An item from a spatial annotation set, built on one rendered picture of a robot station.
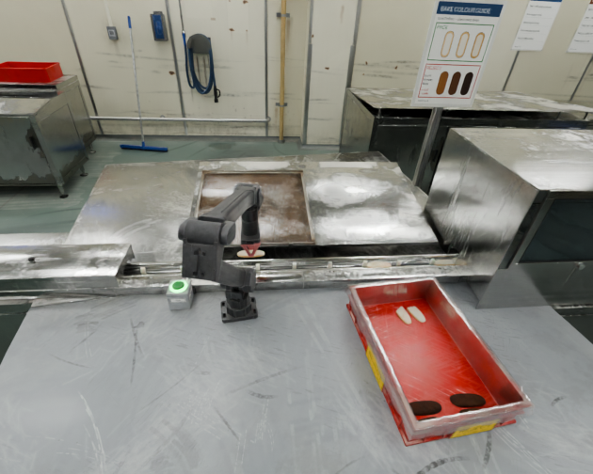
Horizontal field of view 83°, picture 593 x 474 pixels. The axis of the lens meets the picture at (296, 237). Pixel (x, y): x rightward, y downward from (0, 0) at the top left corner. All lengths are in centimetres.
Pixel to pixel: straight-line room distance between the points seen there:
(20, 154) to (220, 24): 253
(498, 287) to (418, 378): 45
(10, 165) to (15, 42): 190
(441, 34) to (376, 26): 306
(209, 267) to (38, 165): 321
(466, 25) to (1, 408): 215
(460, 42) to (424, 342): 136
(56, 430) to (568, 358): 146
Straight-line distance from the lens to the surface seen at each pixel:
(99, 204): 193
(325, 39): 446
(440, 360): 117
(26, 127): 371
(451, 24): 189
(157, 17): 466
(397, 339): 117
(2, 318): 160
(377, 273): 131
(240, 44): 470
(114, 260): 134
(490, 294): 136
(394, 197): 168
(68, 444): 108
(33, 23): 529
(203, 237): 73
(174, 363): 110
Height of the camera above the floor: 171
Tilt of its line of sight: 36 degrees down
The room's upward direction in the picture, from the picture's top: 3 degrees clockwise
